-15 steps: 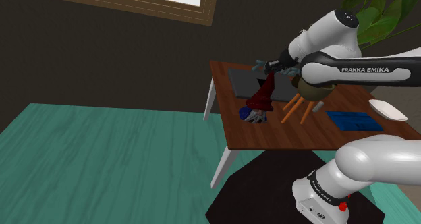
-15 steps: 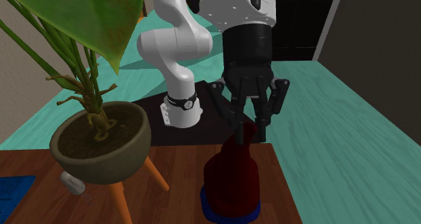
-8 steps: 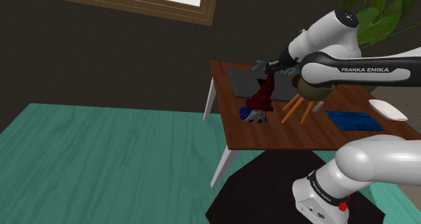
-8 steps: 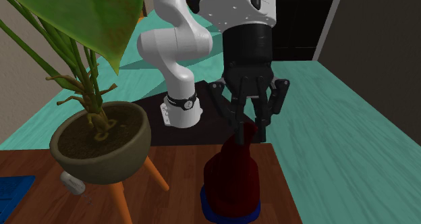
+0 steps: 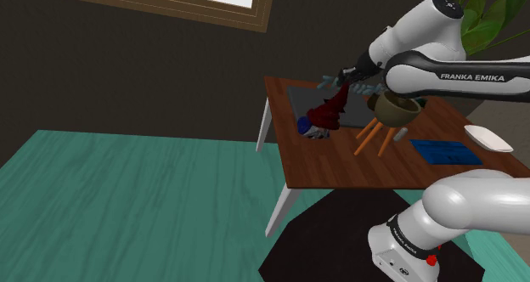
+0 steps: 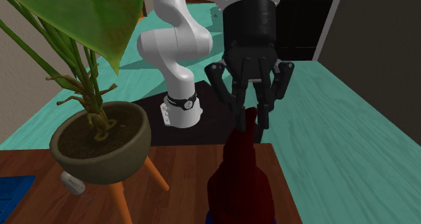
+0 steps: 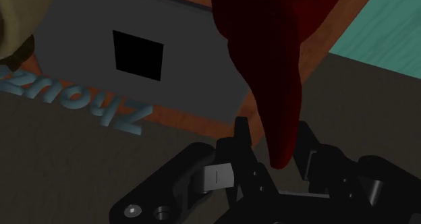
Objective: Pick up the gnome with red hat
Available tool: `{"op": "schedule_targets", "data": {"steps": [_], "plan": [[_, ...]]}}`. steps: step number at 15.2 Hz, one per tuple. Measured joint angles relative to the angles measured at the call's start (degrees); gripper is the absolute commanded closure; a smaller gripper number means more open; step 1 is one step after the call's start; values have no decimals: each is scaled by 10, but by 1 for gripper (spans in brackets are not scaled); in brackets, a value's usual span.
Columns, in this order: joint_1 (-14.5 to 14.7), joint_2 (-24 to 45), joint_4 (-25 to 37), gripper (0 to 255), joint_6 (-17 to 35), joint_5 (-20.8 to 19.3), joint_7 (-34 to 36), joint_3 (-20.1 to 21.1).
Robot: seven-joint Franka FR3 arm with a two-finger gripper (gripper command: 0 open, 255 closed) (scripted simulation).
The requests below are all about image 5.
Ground dark grey flat mat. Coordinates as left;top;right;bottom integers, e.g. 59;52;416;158
286;85;381;130

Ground olive bowl on wooden legs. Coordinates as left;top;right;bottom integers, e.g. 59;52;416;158
353;90;423;158

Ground red hat gnome figure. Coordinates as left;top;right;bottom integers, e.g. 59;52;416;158
296;82;352;140

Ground brown wooden table white legs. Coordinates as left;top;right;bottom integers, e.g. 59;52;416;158
255;76;530;239

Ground blue flat tray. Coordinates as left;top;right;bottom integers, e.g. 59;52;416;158
409;138;484;166

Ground green leafy plant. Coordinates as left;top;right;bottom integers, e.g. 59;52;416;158
437;0;530;57

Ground white plate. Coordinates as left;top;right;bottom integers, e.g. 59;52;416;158
463;124;515;154

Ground black robot stand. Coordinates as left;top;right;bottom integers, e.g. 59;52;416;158
257;189;487;282

